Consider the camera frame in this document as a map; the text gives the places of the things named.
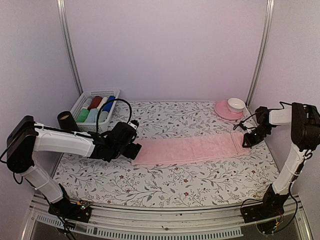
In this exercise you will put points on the green rolled towel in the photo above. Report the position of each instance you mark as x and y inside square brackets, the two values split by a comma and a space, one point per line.
[82, 115]

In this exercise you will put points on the light blue rolled towel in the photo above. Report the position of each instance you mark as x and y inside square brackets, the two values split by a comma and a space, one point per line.
[92, 117]

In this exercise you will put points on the green towel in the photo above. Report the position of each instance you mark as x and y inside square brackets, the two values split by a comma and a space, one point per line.
[82, 115]
[103, 116]

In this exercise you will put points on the left aluminium frame post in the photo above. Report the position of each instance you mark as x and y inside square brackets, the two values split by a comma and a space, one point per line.
[62, 13]

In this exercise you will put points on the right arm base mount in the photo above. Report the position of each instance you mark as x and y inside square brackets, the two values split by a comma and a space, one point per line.
[253, 210]

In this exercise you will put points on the aluminium frame post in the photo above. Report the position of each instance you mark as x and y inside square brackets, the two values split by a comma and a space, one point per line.
[62, 13]
[262, 49]

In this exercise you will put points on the pink plate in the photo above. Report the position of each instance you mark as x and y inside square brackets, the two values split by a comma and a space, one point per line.
[222, 110]

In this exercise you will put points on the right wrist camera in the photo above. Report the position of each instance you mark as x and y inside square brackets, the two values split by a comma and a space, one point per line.
[246, 126]

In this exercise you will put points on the white bowl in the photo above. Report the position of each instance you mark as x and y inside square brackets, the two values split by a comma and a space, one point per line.
[235, 105]

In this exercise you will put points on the right aluminium frame post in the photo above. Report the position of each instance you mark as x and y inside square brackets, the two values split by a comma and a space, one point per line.
[262, 49]

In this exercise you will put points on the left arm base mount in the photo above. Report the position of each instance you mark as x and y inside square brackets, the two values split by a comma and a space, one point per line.
[65, 209]

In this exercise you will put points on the white rolled towel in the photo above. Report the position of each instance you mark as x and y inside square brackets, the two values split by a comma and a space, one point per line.
[103, 103]

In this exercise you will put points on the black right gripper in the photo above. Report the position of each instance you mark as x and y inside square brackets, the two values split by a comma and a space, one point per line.
[250, 141]

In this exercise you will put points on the front aluminium rail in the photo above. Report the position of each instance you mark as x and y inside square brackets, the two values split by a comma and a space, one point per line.
[222, 222]

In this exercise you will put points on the grey rolled towel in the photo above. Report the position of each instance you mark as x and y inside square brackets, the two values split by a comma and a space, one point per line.
[87, 103]

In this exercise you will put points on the red rolled towel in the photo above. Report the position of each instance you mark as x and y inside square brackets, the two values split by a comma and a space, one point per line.
[95, 102]

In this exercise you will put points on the black cylinder cup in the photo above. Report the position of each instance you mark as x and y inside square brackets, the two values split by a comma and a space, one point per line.
[67, 122]

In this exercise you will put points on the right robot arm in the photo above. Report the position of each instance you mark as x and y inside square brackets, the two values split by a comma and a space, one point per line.
[304, 122]

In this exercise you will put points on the pink towel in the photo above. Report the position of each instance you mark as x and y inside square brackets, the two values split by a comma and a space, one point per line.
[190, 149]

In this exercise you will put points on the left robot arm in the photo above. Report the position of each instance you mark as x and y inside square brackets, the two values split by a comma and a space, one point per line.
[29, 137]

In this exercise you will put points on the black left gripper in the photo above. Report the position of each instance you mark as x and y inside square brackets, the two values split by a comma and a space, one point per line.
[133, 151]

